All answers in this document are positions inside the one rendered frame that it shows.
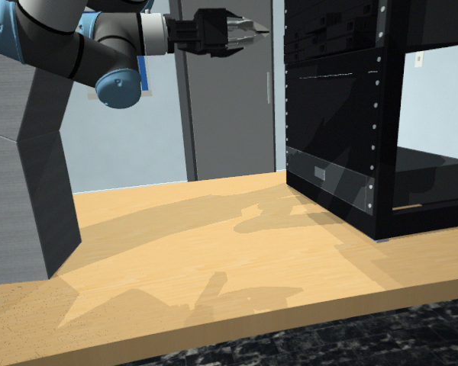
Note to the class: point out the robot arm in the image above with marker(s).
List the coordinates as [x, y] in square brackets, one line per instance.
[103, 55]

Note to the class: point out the black server rack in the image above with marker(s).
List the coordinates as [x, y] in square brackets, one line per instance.
[341, 134]

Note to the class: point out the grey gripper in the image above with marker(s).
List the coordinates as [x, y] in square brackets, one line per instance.
[211, 30]

